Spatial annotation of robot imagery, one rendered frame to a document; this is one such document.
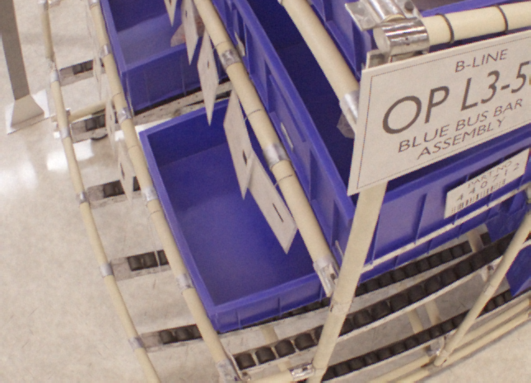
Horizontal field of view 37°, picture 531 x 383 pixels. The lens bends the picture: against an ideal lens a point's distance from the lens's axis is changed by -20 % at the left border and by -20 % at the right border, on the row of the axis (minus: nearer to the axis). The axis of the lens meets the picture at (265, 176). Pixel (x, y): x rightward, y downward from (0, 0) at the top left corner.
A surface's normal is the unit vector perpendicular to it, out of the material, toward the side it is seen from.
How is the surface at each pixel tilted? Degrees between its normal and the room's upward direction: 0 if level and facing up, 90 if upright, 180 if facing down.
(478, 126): 90
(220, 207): 3
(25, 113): 90
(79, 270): 0
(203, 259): 3
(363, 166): 90
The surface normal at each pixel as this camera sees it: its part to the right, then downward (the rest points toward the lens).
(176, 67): 0.36, 0.81
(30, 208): 0.03, -0.50
